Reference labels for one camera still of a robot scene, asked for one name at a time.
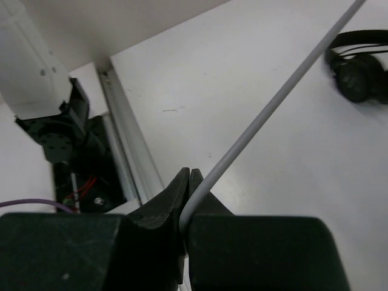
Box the grey headphone cable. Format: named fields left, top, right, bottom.
left=178, top=0, right=369, bottom=234

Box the black headphones right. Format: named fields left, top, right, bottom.
left=324, top=30, right=387, bottom=104

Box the aluminium rail front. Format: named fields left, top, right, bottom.
left=99, top=69, right=164, bottom=204

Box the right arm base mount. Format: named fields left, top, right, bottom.
left=52, top=116, right=127, bottom=213

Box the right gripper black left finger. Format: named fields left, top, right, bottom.
left=1, top=167, right=190, bottom=290

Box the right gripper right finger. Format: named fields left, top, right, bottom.
left=184, top=168, right=352, bottom=291

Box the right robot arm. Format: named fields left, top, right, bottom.
left=1, top=1, right=350, bottom=290

